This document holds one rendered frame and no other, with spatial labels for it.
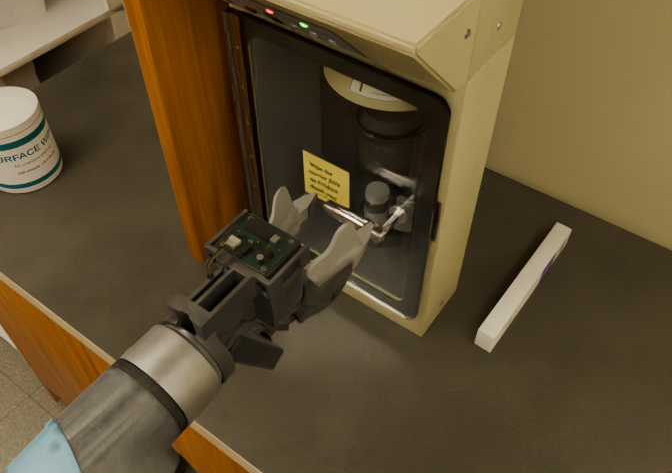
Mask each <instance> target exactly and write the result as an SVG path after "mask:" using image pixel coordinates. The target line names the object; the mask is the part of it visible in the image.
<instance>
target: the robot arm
mask: <svg viewBox="0 0 672 473"><path fill-rule="evenodd" d="M317 198H318V193H315V192H313V193H310V194H308V195H305V196H303V197H301V198H299V199H297V200H295V201H294V202H292V199H291V197H290V195H289V192H288V190H287V188H286V187H280V188H279V189H278V191H277V192H276V194H275V196H274V200H273V206H272V213H271V217H270V220H269V222H267V221H265V220H263V219H262V218H260V217H258V216H256V215H254V214H253V213H248V210H247V209H244V210H243V211H242V212H241V213H239V214H238V215H237V216H236V217H235V218H234V219H233V220H232V221H231V222H229V223H228V224H227V225H226V226H225V227H224V228H223V229H222V230H221V231H219V232H218V233H217V234H216V235H215V236H214V237H213V238H212V239H211V240H210V241H208V242H207V243H206V244H205V245H204V249H205V253H206V257H207V261H208V262H207V265H206V270H207V272H208V274H207V278H208V279H207V280H206V281H205V282H204V283H203V284H202V285H201V286H200V287H199V288H198V289H197V290H196V291H195V292H193V293H192V294H191V295H190V296H189V297H188V298H187V297H186V296H184V295H183V294H181V293H180V292H179V293H178V294H177V295H176V296H174V297H173V298H172V299H171V300H170V301H169V302H168V303H167V307H168V310H169V313H170V314H169V315H167V316H166V317H165V318H164V319H163V320H162V321H161V322H160V325H154V326H153V327H152V328H151V329H150V330H149V331H148V332H147V333H146V334H144V335H143V336H142V337H141V338H140V339H139V340H138V341H137V342H136V343H135V344H134V345H133V346H132V347H130V348H128V349H127V350H126V351H125V353H124V354H123V355H122V356H121V357H120V358H119V359H118V360H116V361H115V362H114V363H113V364H112V365H111V366H110V367H109V368H108V369H107V370H106V371H105V372H104V373H103V374H102V375H101V376H99V377H98V378H97V379H96V380H95V381H94V382H93V383H92V384H91V385H90V386H89V387H88V388H87V389H86V390H84V391H83V392H82V393H81V394H80V395H79V396H78V397H77V398H76V399H75V400H74V401H73V402H72V403H71V404H70V405H68V406H67V407H66V408H65V409H64V410H63V411H62V412H61V413H60V414H59V415H58V416H57V417H56V418H55V419H50V420H49V421H48V422H47V423H46V424H45V428H44V429H43V430H42V431H41V432H40V433H39V434H38V435H37V436H36V437H35V438H34V439H33V440H32V441H31V442H30V443H29V444H28V445H27V446H26V447H25V448H24V449H23V450H22V451H21V452H20V453H19V454H18V455H17V456H16V457H15V458H14V459H13V460H12V462H11V463H10V464H9V465H8V466H7V468H6V470H5V473H198V472H197V471H196V470H195V469H194V468H193V467H192V466H191V465H190V464H189V463H188V461H187V460H186V459H185V458H184V457H183V456H182V455H181V454H180V453H178V452H176V450H175V449H174V448H173V447H172V444H173V443H174V442H175V440H176V439H177V438H178V437H179V436H180V435H181V434H182V432H183V431H184V430H185V429H186V428H187V427H189V426H190V424H191V423H192V422H193V421H194V420H195V419H196V418H197V417H198V416H199V415H200V413H201V412H202V411H203V410H204V409H205V408H206V407H207V406H208V405H209V404H210V402H211V401H212V400H213V399H214V398H215V397H216V396H217V395H218V394H219V393H220V391H221V390H222V384H223V383H224V382H225V381H226V380H227V379H228V378H229V377H230V376H231V375H232V374H233V373H234V371H235V369H236V367H235V363H238V364H243V365H246V366H249V367H257V368H262V369H267V370H273V369H274V368H275V366H276V365H277V363H278V361H279V359H280V358H281V356H282V354H283V348H281V347H280V346H278V345H276V344H275V343H273V340H272V339H271V337H270V336H269V335H271V336H272V335H273V334H274V333H275V332H276V331H288V330H289V324H291V323H292V322H294V321H295V320H297V321H298V322H299V323H300V324H302V323H303V322H304V321H305V320H306V319H307V318H308V317H310V316H312V315H315V314H317V313H319V312H321V311H322V310H324V309H326V308H327V307H328V306H329V305H331V304H332V303H333V302H334V301H335V299H336V298H337V297H338V295H339V294H340V292H341V291H342V289H343V288H344V286H345V285H346V283H347V281H348V280H349V278H350V277H351V275H352V272H353V270H354V269H355V267H356V266H357V264H358V262H359V261H360V259H361V257H362V255H363V253H364V251H365V250H366V248H367V245H368V243H369V240H370V237H371V232H372V227H373V223H372V222H371V221H370V220H369V221H368V222H366V223H365V224H363V225H362V226H360V227H359V228H358V229H355V226H354V224H353V223H352V222H351V221H349V222H346V223H344V224H343V225H342V226H340V227H339V228H338V229H337V231H336V232H335V234H334V236H333V238H332V240H331V243H330V245H329V247H328V248H327V249H326V251H325V252H323V253H322V254H321V255H319V256H318V257H317V258H315V259H314V260H312V261H311V262H310V248H309V244H307V243H306V244H305V245H304V246H303V247H302V248H301V241H300V240H299V239H297V238H295V237H294V236H293V235H295V234H296V233H298V232H299V230H300V225H301V224H302V222H303V221H304V220H306V219H307V218H310V216H311V214H312V211H313V208H314V206H315V203H316V200H317ZM237 222H238V223H237ZM236 223H237V224H236ZM235 224H236V225H235ZM234 225H235V226H234ZM233 226H234V227H233ZM232 227H233V228H232ZM231 228H232V229H231ZM230 229H231V230H230ZM229 230H230V231H229ZM227 231H229V232H228V233H226V232H227ZM225 233H226V234H225ZM224 234H225V235H224ZM223 235H224V236H223ZM222 236H223V237H222ZM221 237H222V238H221ZM220 238H221V239H220ZM219 239H220V240H219ZM308 263H309V264H308ZM307 264H308V267H307V269H306V276H307V277H308V278H309V280H308V281H307V282H306V283H305V284H304V285H303V287H302V284H301V281H302V280H303V275H302V270H303V269H304V268H305V267H306V266H307ZM209 270H210V271H209ZM267 333H268V334H269V335H268V334H267Z"/></svg>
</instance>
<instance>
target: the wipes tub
mask: <svg viewBox="0 0 672 473"><path fill-rule="evenodd" d="M62 166H63V161H62V157H61V154H60V152H59V149H58V147H57V144H56V142H55V140H54V137H53V135H52V132H51V130H50V128H49V125H48V123H47V120H46V118H45V115H44V113H43V111H42V109H41V106H40V104H39V102H38V99H37V97H36V95H35V94H34V93H33V92H31V91H30V90H28V89H25V88H21V87H0V190H2V191H5V192H9V193H27V192H31V191H35V190H37V189H40V188H42V187H44V186H46V185H47V184H49V183H50V182H52V181H53V180H54V179H55V178H56V177H57V176H58V174H59V173H60V171H61V169H62Z"/></svg>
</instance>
